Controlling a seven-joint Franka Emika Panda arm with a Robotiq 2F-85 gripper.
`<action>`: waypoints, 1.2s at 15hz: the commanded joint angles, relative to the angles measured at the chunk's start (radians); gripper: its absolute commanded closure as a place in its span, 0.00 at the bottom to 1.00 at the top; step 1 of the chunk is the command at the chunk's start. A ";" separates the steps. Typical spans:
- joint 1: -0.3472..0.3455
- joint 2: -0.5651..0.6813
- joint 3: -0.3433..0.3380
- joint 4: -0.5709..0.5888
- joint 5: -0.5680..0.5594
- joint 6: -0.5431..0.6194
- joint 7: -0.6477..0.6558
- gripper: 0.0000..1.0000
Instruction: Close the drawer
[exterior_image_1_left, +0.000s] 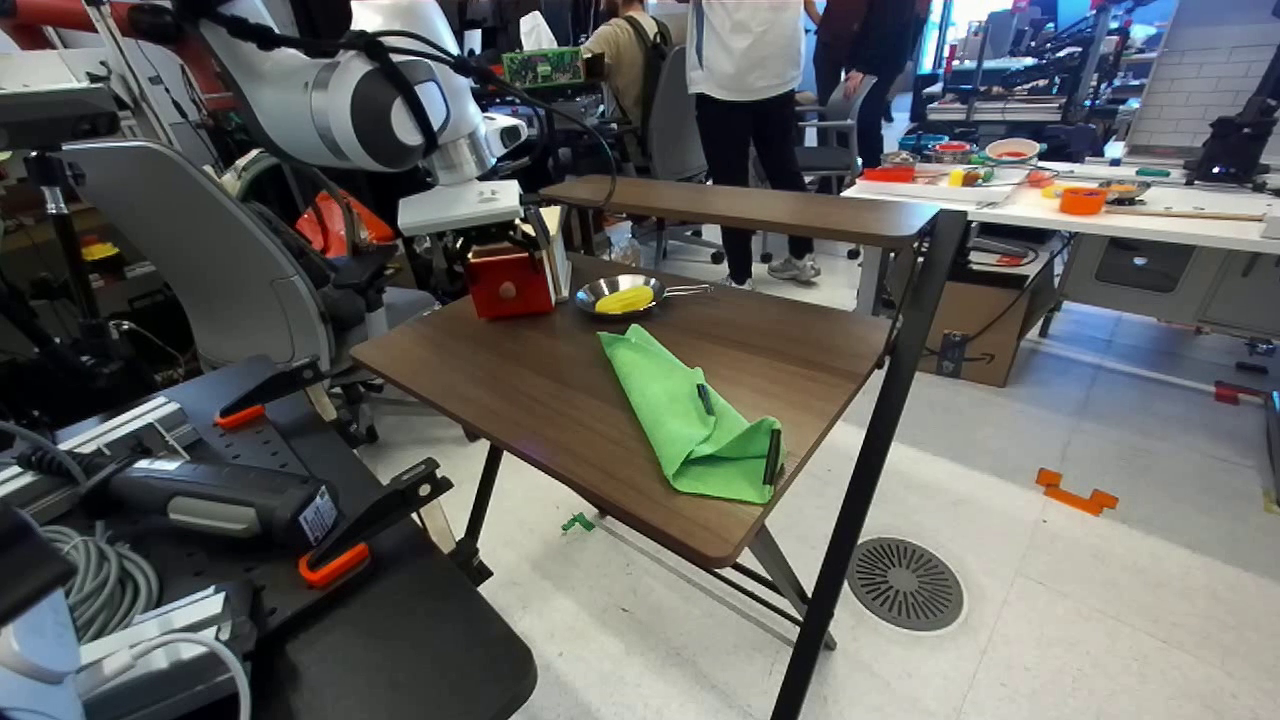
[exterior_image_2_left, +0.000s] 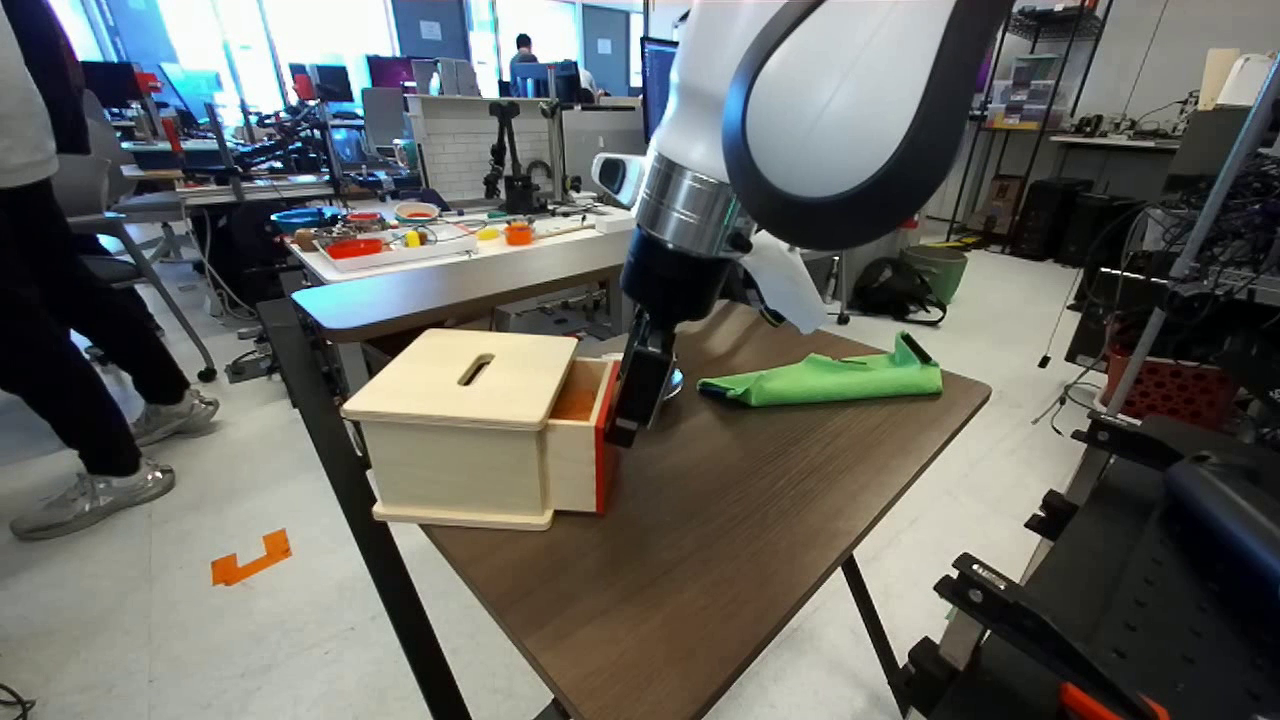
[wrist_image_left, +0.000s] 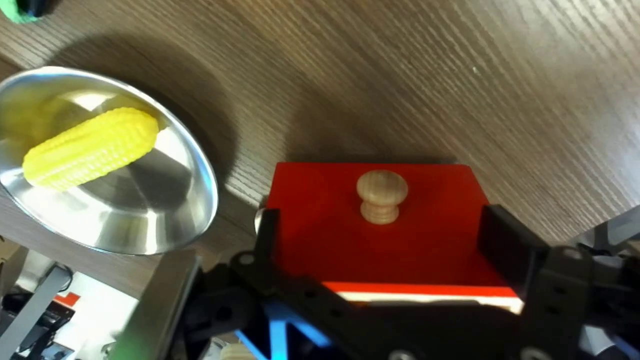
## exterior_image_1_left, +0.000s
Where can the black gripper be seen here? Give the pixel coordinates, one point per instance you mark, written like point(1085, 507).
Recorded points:
point(512, 242)

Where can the red drawer with knob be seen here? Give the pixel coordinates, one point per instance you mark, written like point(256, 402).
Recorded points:
point(511, 284)

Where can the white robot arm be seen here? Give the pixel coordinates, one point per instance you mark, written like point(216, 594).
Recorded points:
point(345, 106)

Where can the metal bowl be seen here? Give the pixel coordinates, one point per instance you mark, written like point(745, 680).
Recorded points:
point(587, 301)

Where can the yellow fruit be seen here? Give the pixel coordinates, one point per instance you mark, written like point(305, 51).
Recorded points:
point(625, 301)

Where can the wooden two-tier table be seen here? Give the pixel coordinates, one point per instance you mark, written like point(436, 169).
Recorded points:
point(560, 387)

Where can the orange bag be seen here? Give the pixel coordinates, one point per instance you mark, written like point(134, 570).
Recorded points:
point(342, 226)

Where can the green circuit board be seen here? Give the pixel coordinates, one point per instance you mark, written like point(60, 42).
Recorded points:
point(540, 64)

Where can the person in tan shirt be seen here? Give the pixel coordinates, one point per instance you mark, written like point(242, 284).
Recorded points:
point(625, 63)

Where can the green cloth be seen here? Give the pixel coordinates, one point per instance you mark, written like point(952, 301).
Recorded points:
point(683, 415)

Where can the person in white shirt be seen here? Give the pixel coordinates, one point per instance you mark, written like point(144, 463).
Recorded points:
point(745, 81)

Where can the orange black bar clamp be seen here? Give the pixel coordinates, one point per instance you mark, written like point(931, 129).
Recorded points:
point(353, 533)
point(262, 402)

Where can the grey office chair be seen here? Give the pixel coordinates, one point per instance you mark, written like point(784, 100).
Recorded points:
point(203, 253)

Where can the black perforated breadboard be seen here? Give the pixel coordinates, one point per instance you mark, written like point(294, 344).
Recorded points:
point(274, 444)

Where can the red tray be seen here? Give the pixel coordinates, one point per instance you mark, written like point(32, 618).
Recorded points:
point(889, 175)

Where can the black handheld power tool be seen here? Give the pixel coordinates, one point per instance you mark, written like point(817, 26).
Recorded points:
point(213, 500)

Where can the person in dark clothes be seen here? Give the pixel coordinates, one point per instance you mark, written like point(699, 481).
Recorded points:
point(872, 52)

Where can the black cart table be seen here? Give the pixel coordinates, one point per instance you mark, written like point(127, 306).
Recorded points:
point(400, 640)

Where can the aluminium extrusion bar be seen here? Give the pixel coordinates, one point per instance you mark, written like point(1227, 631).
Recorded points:
point(92, 443)
point(162, 627)

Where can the cardboard box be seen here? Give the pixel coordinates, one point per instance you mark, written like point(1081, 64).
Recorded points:
point(975, 334)

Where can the round floor drain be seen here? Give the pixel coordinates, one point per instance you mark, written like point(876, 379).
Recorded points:
point(904, 585)

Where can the orange bowl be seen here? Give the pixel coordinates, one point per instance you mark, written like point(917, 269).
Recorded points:
point(1081, 201)

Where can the orange floor tape mark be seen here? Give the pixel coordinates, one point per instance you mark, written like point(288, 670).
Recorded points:
point(1075, 497)

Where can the white workbench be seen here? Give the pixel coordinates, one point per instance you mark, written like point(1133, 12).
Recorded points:
point(1175, 223)

